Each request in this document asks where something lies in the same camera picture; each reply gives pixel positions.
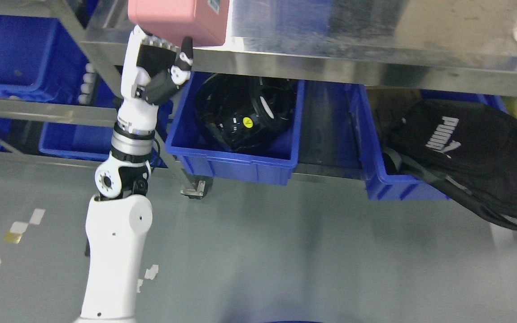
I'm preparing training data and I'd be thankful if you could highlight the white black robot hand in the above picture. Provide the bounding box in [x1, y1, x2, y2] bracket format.
[117, 25, 194, 136]

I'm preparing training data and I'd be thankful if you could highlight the pink plastic storage box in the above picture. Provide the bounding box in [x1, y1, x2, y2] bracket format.
[127, 0, 231, 47]

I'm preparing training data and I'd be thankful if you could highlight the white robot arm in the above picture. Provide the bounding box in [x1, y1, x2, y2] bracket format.
[75, 122, 155, 323]

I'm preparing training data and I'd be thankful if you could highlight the blue bin with helmet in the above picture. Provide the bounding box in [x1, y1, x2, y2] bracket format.
[165, 72, 307, 186]

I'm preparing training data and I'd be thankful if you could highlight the blue bin left lower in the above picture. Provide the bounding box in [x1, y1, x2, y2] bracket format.
[38, 80, 174, 168]

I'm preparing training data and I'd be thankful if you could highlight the black helmet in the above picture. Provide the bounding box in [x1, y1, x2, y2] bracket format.
[193, 74, 298, 153]

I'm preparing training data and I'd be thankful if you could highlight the blue bin left upper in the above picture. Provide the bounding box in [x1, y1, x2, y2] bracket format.
[0, 16, 88, 105]

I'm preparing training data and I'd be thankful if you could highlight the blue bin with backpack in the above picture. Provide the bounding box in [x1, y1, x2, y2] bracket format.
[343, 84, 507, 201]

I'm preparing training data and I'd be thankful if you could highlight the stainless steel work table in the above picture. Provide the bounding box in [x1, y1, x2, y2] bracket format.
[0, 0, 517, 200]

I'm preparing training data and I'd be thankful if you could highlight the black Puma backpack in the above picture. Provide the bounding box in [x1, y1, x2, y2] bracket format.
[381, 100, 517, 231]

